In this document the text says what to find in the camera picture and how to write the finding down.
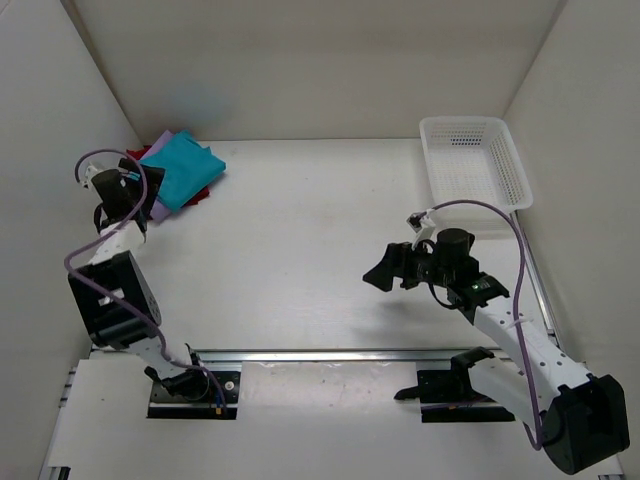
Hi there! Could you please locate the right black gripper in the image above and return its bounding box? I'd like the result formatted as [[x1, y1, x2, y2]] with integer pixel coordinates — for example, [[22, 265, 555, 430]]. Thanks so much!
[[363, 239, 453, 293]]

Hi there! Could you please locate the red t shirt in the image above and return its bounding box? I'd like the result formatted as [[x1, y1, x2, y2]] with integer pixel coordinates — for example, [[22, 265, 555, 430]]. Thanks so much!
[[124, 144, 213, 208]]

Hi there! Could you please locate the teal cloth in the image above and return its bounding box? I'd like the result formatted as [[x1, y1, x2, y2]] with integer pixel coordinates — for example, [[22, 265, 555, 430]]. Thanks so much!
[[139, 129, 229, 209]]

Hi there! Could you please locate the lilac t shirt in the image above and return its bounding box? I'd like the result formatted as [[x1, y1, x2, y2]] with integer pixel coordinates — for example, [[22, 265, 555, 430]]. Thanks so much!
[[147, 129, 176, 224]]

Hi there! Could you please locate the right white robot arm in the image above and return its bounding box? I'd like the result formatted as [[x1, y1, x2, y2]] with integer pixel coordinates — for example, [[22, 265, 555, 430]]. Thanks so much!
[[363, 228, 630, 475]]

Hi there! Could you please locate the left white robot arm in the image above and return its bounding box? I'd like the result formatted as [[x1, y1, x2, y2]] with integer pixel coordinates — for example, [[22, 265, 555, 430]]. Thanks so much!
[[64, 154, 213, 403]]

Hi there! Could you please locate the white plastic basket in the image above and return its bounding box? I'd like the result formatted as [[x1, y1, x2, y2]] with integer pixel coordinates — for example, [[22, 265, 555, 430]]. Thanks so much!
[[419, 116, 533, 215]]

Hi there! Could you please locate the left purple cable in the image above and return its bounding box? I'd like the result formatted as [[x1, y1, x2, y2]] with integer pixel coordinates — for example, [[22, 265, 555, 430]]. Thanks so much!
[[63, 149, 226, 411]]

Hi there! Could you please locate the purple cable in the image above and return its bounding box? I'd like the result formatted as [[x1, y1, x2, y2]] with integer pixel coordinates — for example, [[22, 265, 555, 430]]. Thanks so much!
[[63, 149, 226, 411], [424, 199, 544, 452]]

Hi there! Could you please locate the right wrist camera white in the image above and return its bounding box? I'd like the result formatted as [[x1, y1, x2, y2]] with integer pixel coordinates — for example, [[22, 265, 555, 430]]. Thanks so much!
[[406, 209, 436, 250]]

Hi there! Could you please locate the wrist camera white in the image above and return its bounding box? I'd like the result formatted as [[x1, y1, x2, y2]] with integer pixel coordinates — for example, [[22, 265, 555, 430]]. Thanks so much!
[[406, 209, 436, 250], [79, 163, 104, 191]]

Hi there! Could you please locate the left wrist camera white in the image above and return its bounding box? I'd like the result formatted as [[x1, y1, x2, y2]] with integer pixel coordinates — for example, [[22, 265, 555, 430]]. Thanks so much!
[[79, 163, 104, 191]]

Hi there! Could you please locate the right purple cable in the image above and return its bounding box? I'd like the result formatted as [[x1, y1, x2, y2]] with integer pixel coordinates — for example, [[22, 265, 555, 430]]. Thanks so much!
[[424, 199, 544, 452]]

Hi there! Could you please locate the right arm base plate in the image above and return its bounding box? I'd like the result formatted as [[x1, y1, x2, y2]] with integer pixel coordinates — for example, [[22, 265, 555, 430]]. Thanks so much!
[[394, 370, 515, 424]]

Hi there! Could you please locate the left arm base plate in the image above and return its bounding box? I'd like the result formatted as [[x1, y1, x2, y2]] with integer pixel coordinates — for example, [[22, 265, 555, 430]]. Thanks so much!
[[145, 367, 241, 420]]

